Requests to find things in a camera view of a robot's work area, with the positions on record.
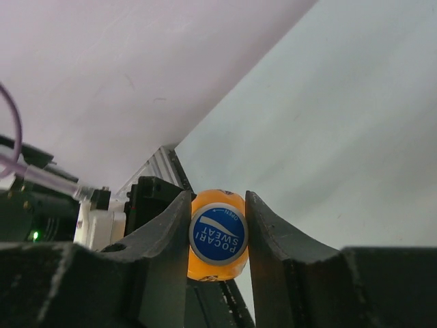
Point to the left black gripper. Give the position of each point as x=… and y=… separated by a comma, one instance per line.
x=208, y=304

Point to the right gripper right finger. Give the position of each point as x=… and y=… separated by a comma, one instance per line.
x=298, y=281

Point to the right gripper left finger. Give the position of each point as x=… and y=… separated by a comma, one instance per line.
x=140, y=281

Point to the blue white bottle cap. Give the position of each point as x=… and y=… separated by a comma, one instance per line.
x=218, y=234

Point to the orange Pocari Sweat bottle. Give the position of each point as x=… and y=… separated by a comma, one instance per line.
x=201, y=271

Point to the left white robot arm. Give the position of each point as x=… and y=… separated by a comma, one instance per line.
x=34, y=214

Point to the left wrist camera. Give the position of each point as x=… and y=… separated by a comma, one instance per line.
x=101, y=219

